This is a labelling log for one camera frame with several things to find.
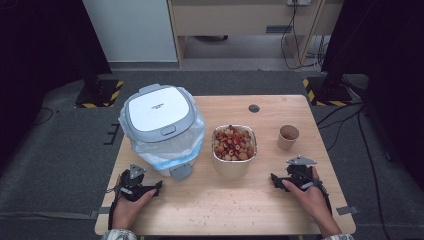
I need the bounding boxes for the black stand striped base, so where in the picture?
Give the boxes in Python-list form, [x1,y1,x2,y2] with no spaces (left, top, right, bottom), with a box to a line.
[302,71,354,108]
[74,74,125,110]

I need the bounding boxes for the white cabinet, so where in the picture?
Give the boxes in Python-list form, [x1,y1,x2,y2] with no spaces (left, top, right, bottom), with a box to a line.
[82,0,179,64]

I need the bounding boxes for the white trash can grey lid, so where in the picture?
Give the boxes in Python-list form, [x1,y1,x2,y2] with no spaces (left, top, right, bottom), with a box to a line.
[120,83,205,182]

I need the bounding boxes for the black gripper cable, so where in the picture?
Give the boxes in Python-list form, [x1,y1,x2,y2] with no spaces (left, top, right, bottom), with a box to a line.
[105,173,122,232]
[313,178,334,215]

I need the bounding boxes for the thin black floor cable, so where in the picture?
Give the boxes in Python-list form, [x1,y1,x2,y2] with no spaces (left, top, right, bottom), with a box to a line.
[32,106,60,127]

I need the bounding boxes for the black hanging cables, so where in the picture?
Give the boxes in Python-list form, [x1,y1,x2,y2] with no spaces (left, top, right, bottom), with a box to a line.
[280,0,331,71]

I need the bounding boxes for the light wooden desk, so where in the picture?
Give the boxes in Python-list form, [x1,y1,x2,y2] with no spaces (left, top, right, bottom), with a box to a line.
[166,0,345,70]

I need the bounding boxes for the person's left hand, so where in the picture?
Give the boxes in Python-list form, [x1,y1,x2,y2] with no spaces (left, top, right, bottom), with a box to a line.
[111,188,158,231]

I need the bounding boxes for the brown paper cup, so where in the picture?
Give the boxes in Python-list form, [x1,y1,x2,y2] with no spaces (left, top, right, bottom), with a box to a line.
[277,124,300,152]

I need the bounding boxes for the pile of dried fruit pieces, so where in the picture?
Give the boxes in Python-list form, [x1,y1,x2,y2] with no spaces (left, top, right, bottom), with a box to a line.
[214,125,256,162]

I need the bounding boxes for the patterned sleeve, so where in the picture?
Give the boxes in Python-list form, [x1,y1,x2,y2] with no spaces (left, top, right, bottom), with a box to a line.
[100,228,138,240]
[321,233,355,240]

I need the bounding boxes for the black curtain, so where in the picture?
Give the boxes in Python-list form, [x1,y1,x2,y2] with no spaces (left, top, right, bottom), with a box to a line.
[320,0,424,183]
[0,0,113,174]

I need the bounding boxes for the grey table bracket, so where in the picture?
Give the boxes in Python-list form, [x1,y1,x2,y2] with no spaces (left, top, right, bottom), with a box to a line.
[88,206,111,220]
[335,205,361,217]

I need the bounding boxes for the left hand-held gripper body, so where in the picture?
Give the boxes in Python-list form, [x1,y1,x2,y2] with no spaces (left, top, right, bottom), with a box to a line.
[115,163,150,203]

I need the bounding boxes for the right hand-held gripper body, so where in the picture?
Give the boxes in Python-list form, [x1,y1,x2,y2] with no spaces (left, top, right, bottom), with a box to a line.
[285,155,318,192]

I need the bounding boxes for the person's right hand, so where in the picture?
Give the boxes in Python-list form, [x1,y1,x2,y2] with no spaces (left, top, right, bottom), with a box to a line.
[282,166,335,230]

